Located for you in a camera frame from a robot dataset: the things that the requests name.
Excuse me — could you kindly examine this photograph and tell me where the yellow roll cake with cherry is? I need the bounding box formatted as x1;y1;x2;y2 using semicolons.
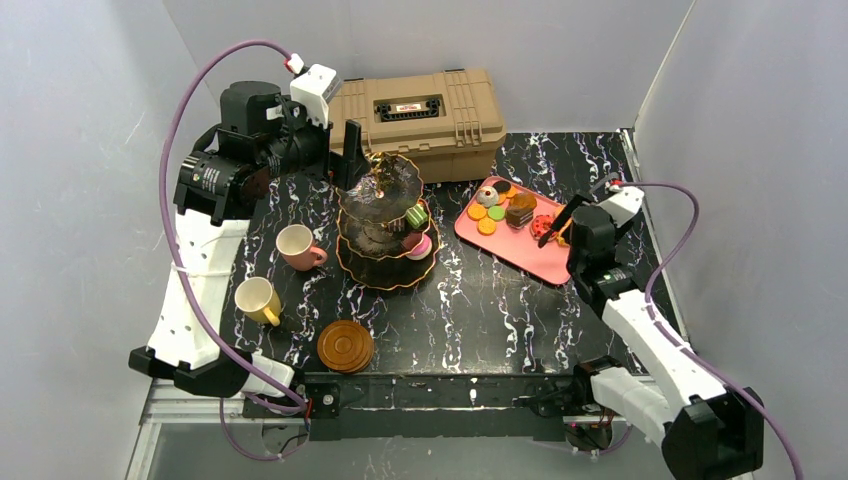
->
554;220;572;247

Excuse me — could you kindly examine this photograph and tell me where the pink serving tray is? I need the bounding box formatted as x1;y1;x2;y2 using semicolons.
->
454;195;570;285

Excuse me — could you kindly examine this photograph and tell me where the black three tier cake stand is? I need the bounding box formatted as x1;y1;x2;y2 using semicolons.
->
336;152;440;291

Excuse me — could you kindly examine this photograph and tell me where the white cherry cake slice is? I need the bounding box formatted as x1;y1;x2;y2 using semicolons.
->
385;217;407;234

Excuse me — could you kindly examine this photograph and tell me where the green layered cake slice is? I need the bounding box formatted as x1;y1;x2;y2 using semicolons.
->
404;203;429;229

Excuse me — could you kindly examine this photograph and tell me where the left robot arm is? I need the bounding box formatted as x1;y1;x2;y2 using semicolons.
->
128;76;369;410

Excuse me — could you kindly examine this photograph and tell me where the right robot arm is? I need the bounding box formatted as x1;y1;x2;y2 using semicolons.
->
542;187;764;479

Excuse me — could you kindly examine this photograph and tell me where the red strawberry tart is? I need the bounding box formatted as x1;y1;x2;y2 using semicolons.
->
530;214;554;240

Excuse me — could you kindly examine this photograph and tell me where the brown bread bun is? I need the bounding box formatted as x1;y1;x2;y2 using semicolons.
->
509;192;537;210

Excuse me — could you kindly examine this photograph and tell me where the chocolate layered cake slice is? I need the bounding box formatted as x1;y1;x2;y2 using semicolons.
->
504;206;534;230

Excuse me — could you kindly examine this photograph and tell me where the green macaron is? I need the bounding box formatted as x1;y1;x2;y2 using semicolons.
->
487;205;506;222

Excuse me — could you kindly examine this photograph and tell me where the black sandwich cookie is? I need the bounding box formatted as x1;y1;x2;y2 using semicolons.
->
492;180;512;195

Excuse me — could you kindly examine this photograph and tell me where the grey powdered cake ball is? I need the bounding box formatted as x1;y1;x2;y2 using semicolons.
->
475;186;500;208

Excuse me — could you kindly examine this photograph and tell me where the yellow dotted biscuit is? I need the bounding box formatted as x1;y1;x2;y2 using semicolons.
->
466;203;488;221
476;217;497;236

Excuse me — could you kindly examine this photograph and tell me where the pink mug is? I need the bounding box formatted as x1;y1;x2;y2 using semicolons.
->
275;224;328;271

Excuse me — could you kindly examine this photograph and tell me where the tan plastic toolbox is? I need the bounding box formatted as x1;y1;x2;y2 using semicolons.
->
329;68;507;184

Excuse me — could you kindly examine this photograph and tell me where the yellow mug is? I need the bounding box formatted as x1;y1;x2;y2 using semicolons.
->
234;277;282;327

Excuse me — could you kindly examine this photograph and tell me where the stack of wooden coasters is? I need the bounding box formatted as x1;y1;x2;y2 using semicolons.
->
316;320;375;374

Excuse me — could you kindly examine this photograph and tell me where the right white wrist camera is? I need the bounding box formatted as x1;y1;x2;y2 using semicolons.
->
598;180;645;227

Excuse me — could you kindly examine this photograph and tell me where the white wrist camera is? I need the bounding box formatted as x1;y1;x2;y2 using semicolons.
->
285;53;342;130
598;180;645;227

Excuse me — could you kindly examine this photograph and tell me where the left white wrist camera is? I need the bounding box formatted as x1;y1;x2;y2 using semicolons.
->
285;53;342;130

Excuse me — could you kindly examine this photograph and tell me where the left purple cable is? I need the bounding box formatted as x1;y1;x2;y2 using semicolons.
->
158;39;313;464

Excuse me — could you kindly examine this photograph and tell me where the purple cable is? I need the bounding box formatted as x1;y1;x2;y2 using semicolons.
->
158;39;313;464
563;180;805;480

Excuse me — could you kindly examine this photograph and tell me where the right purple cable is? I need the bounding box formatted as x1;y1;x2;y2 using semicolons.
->
563;180;805;480

